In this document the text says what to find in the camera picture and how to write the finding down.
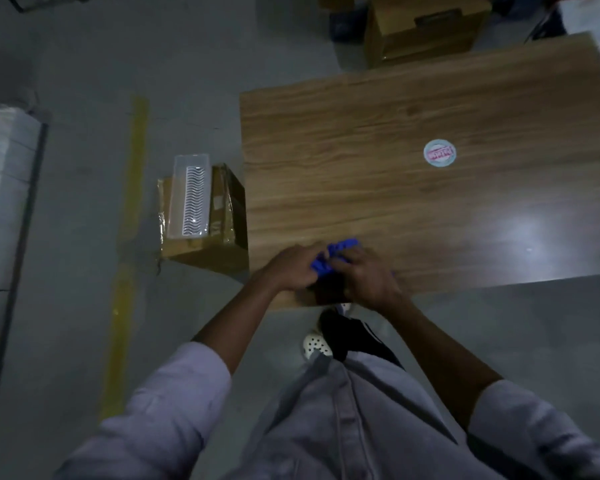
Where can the person's left hand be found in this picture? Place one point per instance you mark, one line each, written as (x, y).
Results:
(295, 267)

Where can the person's right hand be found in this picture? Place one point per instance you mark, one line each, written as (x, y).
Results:
(372, 279)

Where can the blue cloth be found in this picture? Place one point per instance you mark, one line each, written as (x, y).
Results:
(337, 249)

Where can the round white foil lid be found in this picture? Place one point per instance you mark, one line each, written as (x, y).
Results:
(440, 153)

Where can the person's right forearm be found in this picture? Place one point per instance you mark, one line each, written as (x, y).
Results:
(445, 359)

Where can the person's left forearm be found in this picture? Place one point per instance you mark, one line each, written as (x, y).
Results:
(235, 324)

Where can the white perforated shoe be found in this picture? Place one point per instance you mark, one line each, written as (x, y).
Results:
(345, 307)
(316, 345)

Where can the black trousers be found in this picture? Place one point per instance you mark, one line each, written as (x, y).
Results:
(350, 337)

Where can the taped brown cardboard box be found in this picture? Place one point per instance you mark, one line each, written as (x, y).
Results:
(225, 244)

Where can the wooden table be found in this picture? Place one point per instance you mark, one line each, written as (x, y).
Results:
(430, 194)

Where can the clear plastic box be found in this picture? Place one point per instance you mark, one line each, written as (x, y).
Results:
(190, 194)

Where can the light denim shirt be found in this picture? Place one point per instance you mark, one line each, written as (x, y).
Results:
(330, 424)

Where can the dark blue small box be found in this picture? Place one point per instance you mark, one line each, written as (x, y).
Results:
(347, 24)

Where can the small brown cardboard box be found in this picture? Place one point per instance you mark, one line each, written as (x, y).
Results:
(337, 0)

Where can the black box with white label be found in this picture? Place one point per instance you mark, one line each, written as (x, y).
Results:
(585, 24)

